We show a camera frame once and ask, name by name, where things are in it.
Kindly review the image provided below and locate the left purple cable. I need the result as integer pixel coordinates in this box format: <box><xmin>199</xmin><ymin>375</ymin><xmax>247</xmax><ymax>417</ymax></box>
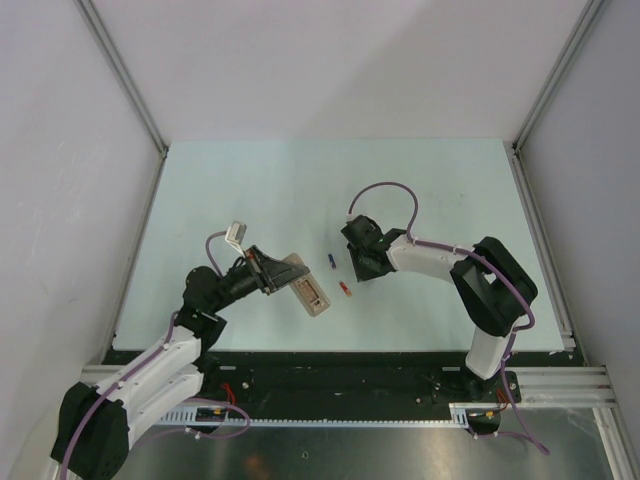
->
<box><xmin>59</xmin><ymin>230</ymin><xmax>252</xmax><ymax>480</ymax></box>

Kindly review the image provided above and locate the red battery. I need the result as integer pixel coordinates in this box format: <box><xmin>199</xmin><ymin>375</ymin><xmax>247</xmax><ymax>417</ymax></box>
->
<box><xmin>339</xmin><ymin>281</ymin><xmax>352</xmax><ymax>297</ymax></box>

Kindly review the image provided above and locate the right aluminium frame post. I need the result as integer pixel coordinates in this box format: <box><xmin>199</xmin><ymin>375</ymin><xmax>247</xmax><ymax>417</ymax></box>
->
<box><xmin>511</xmin><ymin>0</ymin><xmax>610</xmax><ymax>155</ymax></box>

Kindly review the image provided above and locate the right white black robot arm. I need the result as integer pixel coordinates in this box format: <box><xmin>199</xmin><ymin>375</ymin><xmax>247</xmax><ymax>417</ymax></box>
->
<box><xmin>341</xmin><ymin>215</ymin><xmax>538</xmax><ymax>401</ymax></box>

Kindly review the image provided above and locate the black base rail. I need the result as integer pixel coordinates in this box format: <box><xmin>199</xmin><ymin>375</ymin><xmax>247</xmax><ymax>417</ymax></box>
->
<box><xmin>102</xmin><ymin>349</ymin><xmax>584</xmax><ymax>421</ymax></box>

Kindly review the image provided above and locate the left aluminium frame post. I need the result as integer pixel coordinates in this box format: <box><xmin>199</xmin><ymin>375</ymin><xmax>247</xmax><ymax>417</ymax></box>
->
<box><xmin>73</xmin><ymin>0</ymin><xmax>169</xmax><ymax>159</ymax></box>

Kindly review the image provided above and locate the grey slotted cable duct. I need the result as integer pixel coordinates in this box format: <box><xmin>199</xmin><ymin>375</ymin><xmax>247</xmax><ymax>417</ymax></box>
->
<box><xmin>154</xmin><ymin>403</ymin><xmax>474</xmax><ymax>427</ymax></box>

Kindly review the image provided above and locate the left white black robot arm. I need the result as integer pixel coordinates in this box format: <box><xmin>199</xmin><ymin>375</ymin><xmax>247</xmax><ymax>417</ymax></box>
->
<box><xmin>50</xmin><ymin>246</ymin><xmax>310</xmax><ymax>479</ymax></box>

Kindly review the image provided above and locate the aluminium frame post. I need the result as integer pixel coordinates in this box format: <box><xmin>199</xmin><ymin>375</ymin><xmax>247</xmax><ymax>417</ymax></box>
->
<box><xmin>73</xmin><ymin>0</ymin><xmax>169</xmax><ymax>159</ymax></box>
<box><xmin>511</xmin><ymin>0</ymin><xmax>610</xmax><ymax>155</ymax></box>

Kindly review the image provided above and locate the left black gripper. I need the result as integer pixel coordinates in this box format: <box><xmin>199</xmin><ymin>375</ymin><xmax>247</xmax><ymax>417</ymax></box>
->
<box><xmin>209</xmin><ymin>245</ymin><xmax>308</xmax><ymax>313</ymax></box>

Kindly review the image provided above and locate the white remote control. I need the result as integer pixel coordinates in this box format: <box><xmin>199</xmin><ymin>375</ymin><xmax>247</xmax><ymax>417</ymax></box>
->
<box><xmin>284</xmin><ymin>253</ymin><xmax>331</xmax><ymax>317</ymax></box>

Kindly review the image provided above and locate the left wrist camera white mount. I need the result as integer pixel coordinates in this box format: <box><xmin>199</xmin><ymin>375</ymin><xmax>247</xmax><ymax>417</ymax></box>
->
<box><xmin>225</xmin><ymin>221</ymin><xmax>247</xmax><ymax>256</ymax></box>

